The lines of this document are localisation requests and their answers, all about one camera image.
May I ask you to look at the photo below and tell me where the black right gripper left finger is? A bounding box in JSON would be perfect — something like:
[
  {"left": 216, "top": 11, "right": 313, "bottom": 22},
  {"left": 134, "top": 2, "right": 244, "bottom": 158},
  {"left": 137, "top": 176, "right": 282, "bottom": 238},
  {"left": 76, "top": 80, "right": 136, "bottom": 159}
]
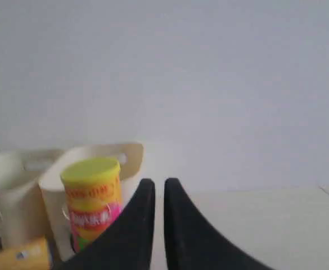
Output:
[{"left": 56, "top": 178, "right": 155, "bottom": 270}]

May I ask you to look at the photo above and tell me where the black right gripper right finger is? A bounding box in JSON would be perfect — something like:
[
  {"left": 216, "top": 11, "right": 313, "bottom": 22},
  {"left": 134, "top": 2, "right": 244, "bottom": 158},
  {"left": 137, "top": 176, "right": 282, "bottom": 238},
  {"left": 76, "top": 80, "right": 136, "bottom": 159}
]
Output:
[{"left": 164, "top": 178, "right": 270, "bottom": 269}]

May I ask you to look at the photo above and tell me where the pink Lays chips can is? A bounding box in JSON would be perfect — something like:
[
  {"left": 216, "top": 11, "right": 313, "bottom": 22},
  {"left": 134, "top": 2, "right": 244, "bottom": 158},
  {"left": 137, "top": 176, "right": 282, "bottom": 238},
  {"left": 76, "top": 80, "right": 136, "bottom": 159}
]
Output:
[{"left": 60, "top": 157, "right": 123, "bottom": 253}]

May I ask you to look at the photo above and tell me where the yellow Lays chips can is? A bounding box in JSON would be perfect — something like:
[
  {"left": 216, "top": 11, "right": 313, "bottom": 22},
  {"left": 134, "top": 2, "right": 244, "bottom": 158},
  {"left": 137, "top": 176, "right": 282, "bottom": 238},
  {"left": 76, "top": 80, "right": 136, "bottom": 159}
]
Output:
[{"left": 0, "top": 237, "right": 52, "bottom": 269}]

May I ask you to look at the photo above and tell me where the cream bin circle mark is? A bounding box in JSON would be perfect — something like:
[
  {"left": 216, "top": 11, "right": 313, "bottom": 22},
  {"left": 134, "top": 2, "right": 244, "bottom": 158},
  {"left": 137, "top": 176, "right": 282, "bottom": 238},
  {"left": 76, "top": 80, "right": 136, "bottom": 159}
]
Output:
[{"left": 39, "top": 142, "right": 144, "bottom": 262}]

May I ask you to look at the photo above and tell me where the cream bin square mark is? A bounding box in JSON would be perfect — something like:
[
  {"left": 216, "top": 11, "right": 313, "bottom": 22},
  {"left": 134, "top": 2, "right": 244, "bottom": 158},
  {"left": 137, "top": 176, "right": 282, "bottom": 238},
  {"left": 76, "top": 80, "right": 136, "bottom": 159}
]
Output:
[{"left": 0, "top": 148, "right": 63, "bottom": 250}]

